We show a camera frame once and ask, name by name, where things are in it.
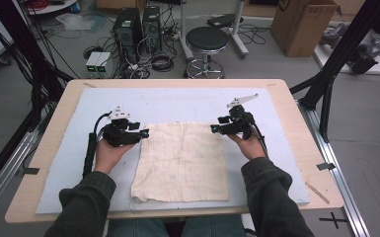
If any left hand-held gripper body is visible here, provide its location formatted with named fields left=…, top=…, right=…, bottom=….
left=102, top=106, right=142, bottom=148

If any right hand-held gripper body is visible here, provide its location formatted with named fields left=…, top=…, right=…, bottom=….
left=224, top=93, right=260, bottom=140

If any cream cloth towel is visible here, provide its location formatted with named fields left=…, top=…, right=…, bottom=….
left=130, top=121, right=230, bottom=203

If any person's left hand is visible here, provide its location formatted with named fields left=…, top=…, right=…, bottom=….
left=94, top=138, right=136, bottom=175

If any person's right hand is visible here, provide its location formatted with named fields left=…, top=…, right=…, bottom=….
left=228, top=129, right=267, bottom=161

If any white foam mat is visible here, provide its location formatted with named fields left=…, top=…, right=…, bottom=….
left=35, top=87, right=311, bottom=215

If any white power supply unit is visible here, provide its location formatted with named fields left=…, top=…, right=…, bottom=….
left=96, top=52, right=113, bottom=74
left=85, top=51, right=103, bottom=74

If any black round stool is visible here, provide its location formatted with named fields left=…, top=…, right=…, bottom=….
left=184, top=26, right=230, bottom=79

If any large black computer tower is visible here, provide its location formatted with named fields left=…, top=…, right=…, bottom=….
left=113, top=7, right=143, bottom=63

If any person's left leg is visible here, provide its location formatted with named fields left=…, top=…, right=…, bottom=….
left=107, top=218, right=171, bottom=237

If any person's leg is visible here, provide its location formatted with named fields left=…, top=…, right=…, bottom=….
left=107, top=218, right=171, bottom=237
left=182, top=215, right=247, bottom=237

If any black tape piece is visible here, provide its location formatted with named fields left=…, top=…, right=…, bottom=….
left=316, top=162, right=337, bottom=171
left=16, top=167, right=40, bottom=176

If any person's right leg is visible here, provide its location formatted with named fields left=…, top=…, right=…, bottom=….
left=182, top=215, right=247, bottom=237

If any narrow black computer tower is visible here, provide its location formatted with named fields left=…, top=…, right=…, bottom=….
left=142, top=5, right=163, bottom=53

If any flat black device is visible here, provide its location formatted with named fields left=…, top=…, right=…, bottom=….
left=206, top=13, right=245, bottom=29

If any thin wooden stick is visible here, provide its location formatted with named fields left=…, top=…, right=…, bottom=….
left=305, top=182, right=331, bottom=205

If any brown cardboard box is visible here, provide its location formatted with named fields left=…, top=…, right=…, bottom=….
left=269, top=0, right=342, bottom=58

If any clear plastic sheet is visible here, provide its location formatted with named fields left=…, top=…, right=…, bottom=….
left=55, top=13, right=97, bottom=32

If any grey machine part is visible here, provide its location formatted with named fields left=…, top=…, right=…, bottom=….
left=319, top=22, right=348, bottom=48

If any black tape cross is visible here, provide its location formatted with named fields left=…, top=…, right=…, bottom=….
left=319, top=211, right=348, bottom=230

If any black machine part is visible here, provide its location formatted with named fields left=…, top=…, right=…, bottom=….
left=348, top=34, right=380, bottom=75

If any white round table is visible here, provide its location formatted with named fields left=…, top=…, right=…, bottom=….
left=26, top=0, right=80, bottom=16

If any right hand-held gripper black cable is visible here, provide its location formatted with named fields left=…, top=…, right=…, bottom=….
left=251, top=121, right=269, bottom=157

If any hand-held gripper black cable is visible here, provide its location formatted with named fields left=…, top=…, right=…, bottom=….
left=251, top=121, right=269, bottom=157
left=82, top=112, right=113, bottom=179

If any left hand-held gripper black cable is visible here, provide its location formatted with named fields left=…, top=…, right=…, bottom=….
left=82, top=112, right=113, bottom=179

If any coiled black cable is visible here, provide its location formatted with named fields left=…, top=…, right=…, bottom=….
left=150, top=51, right=176, bottom=73

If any white metal stand frame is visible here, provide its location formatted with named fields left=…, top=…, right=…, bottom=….
left=179, top=0, right=250, bottom=62

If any aluminium rail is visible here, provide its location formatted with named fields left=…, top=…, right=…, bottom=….
left=0, top=131, right=40, bottom=225
left=297, top=100, right=371, bottom=237

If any black metal frame stand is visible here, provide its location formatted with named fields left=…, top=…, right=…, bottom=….
left=0, top=0, right=75, bottom=198
left=289, top=0, right=380, bottom=143

